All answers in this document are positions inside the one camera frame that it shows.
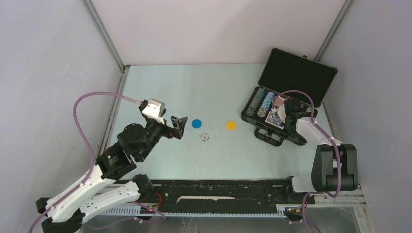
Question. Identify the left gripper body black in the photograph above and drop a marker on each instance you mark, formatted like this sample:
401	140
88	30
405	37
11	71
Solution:
156	130

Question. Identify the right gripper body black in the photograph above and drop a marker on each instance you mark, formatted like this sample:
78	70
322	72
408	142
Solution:
294	134

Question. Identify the red playing card deck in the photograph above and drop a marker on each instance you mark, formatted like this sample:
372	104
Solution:
278	102

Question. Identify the blue playing card deck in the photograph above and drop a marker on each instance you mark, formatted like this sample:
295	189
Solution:
274	120

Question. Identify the white grey poker chip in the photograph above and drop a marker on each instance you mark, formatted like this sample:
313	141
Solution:
204	137

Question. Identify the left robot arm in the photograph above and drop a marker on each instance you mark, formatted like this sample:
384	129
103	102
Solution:
68	211

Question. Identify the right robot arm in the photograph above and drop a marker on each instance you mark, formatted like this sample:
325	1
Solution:
335	166

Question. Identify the black poker set case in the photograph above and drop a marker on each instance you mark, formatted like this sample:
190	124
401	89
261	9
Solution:
286	71

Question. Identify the blue round button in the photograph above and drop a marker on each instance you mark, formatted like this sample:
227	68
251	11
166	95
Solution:
196	123

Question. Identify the light blue chip stack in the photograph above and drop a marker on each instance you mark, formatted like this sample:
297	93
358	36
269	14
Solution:
264	107

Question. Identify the green blue chip stack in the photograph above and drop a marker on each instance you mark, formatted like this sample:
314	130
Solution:
255	102

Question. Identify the yellow round button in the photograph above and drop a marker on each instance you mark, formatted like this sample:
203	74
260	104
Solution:
230	125

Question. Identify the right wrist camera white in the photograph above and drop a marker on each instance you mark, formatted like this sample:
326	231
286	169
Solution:
280	111

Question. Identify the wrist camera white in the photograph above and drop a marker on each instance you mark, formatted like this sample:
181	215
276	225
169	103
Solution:
154	110
280	111

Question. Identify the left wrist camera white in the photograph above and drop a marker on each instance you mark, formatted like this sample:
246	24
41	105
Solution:
154	110

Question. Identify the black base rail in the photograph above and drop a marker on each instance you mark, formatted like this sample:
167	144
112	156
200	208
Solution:
269	197

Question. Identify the left aluminium frame post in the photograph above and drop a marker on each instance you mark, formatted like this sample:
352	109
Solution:
99	24

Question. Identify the aluminium frame post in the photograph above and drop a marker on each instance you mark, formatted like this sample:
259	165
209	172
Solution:
334	29
99	24

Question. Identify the right aluminium frame post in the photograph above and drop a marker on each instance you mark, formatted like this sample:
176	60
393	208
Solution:
334	29

